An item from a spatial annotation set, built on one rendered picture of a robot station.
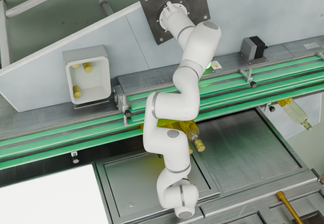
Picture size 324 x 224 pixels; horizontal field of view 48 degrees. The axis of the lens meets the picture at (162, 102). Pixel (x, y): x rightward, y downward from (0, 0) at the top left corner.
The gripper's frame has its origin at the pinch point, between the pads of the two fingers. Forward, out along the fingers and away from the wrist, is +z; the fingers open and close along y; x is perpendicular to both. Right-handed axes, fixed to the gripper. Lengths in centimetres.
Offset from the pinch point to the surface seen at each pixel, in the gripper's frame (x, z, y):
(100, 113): 31.7, 20.6, 6.1
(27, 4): 69, 80, 29
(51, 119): 53, 18, 6
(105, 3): 30, 110, 13
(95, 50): 32, 30, 34
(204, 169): -13.5, -0.1, -12.3
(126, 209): 21.8, -17.2, -12.6
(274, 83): -54, 36, 5
